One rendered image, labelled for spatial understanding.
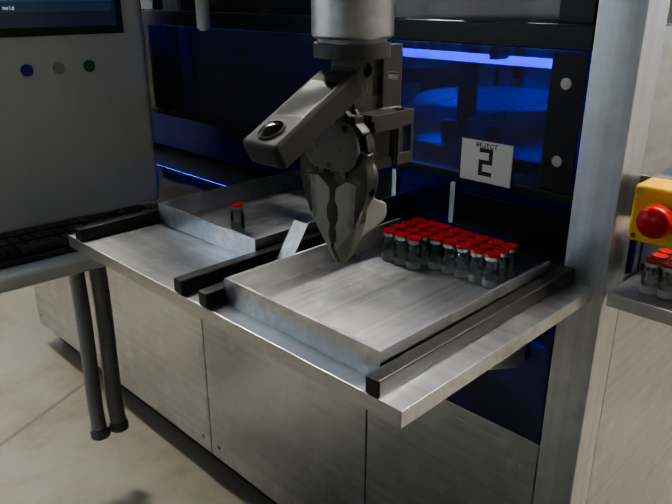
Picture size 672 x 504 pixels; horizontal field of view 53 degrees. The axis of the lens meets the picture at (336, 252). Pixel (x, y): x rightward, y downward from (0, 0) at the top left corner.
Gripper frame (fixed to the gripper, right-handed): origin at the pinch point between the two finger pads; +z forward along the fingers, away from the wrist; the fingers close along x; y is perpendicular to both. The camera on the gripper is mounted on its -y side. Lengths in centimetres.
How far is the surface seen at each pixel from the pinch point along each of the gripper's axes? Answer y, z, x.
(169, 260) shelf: 3.5, 12.7, 37.9
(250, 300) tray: 0.4, 10.5, 14.9
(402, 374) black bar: 1.4, 11.3, -7.9
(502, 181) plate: 37.8, 0.9, 4.2
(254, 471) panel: 38, 87, 66
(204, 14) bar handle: 31, -20, 65
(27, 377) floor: 24, 101, 174
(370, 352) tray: 0.4, 9.8, -4.6
